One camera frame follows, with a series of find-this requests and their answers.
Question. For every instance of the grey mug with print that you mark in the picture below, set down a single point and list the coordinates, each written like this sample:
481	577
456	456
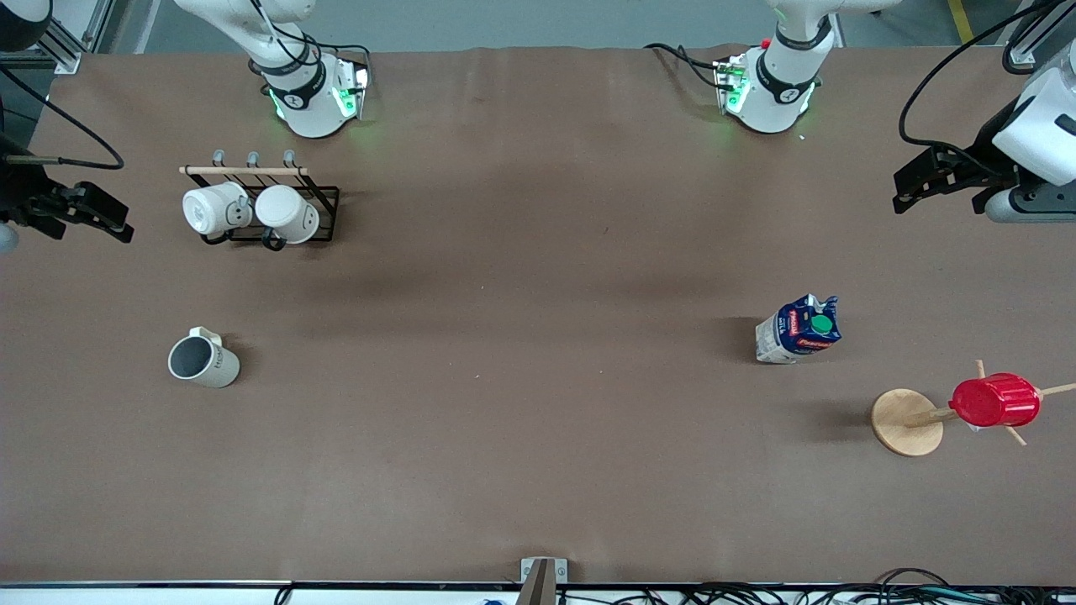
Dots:
214	365

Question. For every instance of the wooden mug tree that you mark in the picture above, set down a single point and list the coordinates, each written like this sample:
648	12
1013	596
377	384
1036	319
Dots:
906	420

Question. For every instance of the blue white milk carton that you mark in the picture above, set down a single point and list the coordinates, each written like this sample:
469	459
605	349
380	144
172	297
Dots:
794	332

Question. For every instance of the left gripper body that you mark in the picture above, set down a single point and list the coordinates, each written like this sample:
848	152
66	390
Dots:
988	158

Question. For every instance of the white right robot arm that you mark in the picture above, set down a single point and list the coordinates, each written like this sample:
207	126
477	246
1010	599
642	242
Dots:
307	101

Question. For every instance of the grey metal camera bracket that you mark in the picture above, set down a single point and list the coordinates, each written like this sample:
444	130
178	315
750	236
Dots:
542	576

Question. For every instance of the red plastic cup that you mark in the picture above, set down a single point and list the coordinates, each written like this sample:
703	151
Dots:
996	401

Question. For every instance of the aluminium frame profile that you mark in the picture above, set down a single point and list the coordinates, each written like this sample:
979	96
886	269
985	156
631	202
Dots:
1030	42
63	46

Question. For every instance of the white ceramic mug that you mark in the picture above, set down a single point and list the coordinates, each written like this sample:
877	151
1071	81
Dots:
210	210
286	214

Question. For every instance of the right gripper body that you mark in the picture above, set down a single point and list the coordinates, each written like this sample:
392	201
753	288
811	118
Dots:
18	199

